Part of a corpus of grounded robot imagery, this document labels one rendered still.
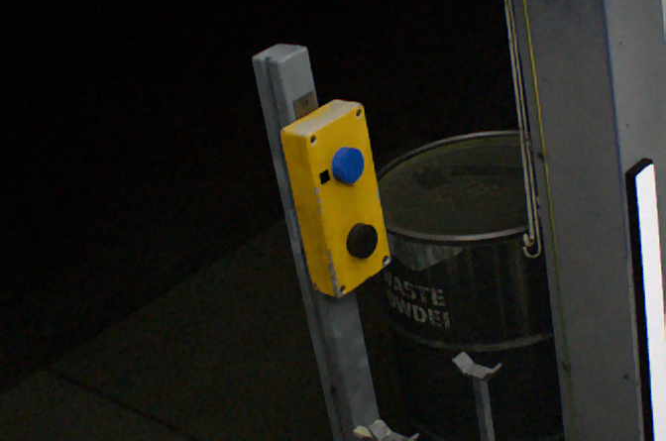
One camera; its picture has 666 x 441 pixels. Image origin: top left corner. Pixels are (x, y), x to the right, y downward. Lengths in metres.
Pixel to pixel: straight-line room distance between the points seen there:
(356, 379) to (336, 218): 0.32
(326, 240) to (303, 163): 0.12
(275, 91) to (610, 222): 0.68
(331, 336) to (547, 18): 0.61
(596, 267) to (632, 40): 0.41
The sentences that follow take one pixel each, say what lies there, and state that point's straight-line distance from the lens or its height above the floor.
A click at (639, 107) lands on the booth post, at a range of 2.20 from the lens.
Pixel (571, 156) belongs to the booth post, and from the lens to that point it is 2.22.
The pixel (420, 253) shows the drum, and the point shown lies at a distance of 2.96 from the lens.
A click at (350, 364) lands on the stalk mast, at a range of 2.04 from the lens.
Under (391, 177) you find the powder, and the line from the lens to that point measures 3.26.
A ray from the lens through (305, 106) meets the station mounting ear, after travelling 1.85.
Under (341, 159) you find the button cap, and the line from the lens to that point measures 1.82.
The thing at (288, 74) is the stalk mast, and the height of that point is 1.62.
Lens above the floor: 2.22
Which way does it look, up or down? 25 degrees down
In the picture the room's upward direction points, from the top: 11 degrees counter-clockwise
